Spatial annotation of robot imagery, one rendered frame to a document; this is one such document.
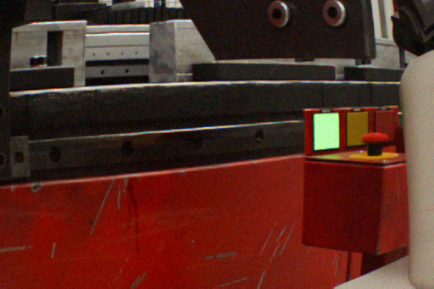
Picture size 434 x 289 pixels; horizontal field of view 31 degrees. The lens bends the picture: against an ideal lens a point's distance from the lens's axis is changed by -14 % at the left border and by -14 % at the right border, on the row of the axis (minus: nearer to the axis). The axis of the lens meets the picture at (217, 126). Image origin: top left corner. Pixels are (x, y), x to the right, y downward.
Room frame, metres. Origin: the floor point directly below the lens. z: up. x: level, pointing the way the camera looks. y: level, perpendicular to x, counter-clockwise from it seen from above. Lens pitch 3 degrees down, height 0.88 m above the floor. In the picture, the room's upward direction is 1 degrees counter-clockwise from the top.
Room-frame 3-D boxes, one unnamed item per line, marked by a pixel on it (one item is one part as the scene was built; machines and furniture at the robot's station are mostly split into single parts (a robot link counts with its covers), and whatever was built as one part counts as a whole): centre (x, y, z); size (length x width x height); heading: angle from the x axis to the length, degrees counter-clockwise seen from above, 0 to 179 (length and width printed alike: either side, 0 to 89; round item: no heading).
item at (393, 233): (1.10, -0.23, 0.75); 0.20 x 0.16 x 0.18; 125
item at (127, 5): (1.39, 0.21, 1.01); 0.26 x 0.12 x 0.05; 46
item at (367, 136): (1.06, -0.20, 0.79); 0.04 x 0.04 x 0.04
